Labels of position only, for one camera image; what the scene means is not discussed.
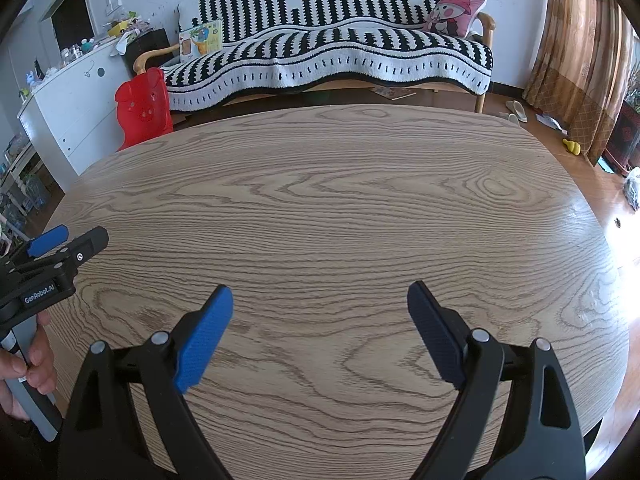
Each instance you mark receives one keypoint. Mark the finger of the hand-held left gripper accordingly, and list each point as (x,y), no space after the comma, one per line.
(47,240)
(85,247)

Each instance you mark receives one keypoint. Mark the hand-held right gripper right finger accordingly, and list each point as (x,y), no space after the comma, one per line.
(435,337)

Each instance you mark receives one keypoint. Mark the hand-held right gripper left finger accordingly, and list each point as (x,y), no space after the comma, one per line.
(205,340)

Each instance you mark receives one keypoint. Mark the person's left hand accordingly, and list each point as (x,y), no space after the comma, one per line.
(42,360)

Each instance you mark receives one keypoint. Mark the white cabinet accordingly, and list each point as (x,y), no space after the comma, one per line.
(70,105)

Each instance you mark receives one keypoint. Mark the red plastic stool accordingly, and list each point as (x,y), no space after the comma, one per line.
(142,107)

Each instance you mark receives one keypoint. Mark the cluster of small bottles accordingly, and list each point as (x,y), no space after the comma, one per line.
(75,52)

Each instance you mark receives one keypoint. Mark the white cloth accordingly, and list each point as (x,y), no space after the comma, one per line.
(121,45)

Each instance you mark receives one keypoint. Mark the yellow box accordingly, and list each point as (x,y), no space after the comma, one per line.
(120,27)

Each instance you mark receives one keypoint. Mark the dark framed window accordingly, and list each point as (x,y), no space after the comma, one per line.
(70,15)

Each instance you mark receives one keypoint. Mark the yellow toy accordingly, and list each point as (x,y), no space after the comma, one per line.
(571,146)

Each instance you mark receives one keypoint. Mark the colourful picture book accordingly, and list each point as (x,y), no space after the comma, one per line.
(200,40)

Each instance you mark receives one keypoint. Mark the wooden sofa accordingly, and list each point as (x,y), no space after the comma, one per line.
(480,102)

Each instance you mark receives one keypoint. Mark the white paper scrap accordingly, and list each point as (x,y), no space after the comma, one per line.
(547,121)

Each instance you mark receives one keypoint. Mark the flat cardboard piece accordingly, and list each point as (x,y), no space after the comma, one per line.
(395,92)

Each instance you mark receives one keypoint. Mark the grey plastic bag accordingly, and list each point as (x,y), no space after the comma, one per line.
(634,187)

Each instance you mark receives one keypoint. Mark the dark red planter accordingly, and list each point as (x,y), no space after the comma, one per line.
(625,135)

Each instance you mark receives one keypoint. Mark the brown patterned curtain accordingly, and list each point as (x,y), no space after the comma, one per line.
(580,60)

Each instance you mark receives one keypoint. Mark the black and white blanket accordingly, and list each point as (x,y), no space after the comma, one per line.
(350,35)

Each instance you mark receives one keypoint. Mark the green potted plant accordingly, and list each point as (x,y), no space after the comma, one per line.
(634,90)

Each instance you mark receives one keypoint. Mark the pink cartoon pillow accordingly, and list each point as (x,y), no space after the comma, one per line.
(455,15)

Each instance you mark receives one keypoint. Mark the white wall socket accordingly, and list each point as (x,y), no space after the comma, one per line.
(116,4)

